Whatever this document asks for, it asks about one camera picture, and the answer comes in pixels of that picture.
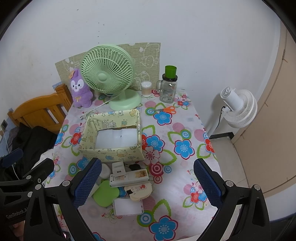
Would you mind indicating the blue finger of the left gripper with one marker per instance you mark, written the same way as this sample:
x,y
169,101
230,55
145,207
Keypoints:
x,y
11,158
42,170

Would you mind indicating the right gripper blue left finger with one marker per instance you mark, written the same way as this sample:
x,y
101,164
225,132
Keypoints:
x,y
85,180

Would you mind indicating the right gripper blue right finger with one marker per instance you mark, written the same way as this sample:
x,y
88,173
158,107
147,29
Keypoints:
x,y
210,182

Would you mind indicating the green rounded lid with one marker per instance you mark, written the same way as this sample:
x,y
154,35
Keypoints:
x,y
105,194

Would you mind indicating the white round oval case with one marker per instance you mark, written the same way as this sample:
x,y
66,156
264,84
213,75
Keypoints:
x,y
105,171

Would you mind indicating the white cube charger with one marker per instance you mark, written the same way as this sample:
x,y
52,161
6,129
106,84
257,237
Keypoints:
x,y
118,169

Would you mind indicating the clear plastic box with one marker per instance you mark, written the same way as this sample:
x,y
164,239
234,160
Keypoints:
x,y
127,207

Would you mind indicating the round cream compact mirror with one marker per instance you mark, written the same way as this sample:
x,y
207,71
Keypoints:
x,y
138,192

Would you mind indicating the black clothing pile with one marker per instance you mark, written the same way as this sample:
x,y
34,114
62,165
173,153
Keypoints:
x,y
33,142

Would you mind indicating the black small object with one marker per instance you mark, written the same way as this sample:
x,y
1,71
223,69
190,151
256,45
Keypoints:
x,y
134,167

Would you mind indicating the wooden chair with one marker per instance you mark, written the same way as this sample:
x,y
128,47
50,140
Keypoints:
x,y
47,111

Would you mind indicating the yellow patterned storage box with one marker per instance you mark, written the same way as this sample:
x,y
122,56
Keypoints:
x,y
113,136

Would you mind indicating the floral tablecloth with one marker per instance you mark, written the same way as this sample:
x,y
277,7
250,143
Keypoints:
x,y
178,206

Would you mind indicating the purple plush bunny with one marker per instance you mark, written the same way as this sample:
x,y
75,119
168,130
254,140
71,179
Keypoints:
x,y
80,91

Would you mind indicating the white floor fan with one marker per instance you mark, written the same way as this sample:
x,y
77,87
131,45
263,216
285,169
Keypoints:
x,y
241,107

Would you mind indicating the glass mason jar mug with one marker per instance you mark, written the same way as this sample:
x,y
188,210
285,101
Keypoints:
x,y
167,88

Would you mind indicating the green desk fan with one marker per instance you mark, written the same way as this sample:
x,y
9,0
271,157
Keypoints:
x,y
109,69

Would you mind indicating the cotton swab container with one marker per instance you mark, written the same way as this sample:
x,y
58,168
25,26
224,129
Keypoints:
x,y
146,88

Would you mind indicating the green cup on jar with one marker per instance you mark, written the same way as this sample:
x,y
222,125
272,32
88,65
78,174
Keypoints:
x,y
170,71

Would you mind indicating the orange handled scissors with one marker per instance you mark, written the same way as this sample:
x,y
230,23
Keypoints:
x,y
170,109

